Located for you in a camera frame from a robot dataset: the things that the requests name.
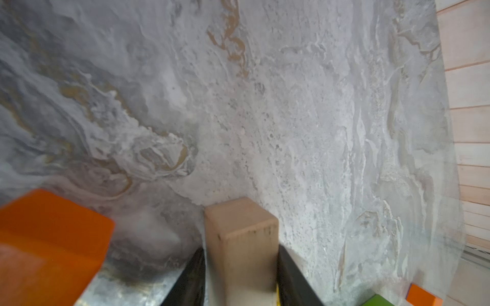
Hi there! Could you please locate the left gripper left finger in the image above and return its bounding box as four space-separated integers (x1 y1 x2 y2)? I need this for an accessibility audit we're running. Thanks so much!
160 247 206 306

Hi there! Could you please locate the middle orange block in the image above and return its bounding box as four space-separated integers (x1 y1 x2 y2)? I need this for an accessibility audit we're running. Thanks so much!
406 283 444 306

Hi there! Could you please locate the long natural wood block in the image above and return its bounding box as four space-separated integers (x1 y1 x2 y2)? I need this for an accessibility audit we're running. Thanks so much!
204 198 279 305

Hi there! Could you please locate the long orange block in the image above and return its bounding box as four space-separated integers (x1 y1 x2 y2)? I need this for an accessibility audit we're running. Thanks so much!
1 189 115 305

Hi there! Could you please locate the middle green block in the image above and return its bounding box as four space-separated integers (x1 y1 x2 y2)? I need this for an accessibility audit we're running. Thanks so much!
362 294 394 306

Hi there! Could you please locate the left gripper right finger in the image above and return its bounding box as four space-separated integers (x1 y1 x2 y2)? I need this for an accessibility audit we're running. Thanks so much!
277 245 323 306

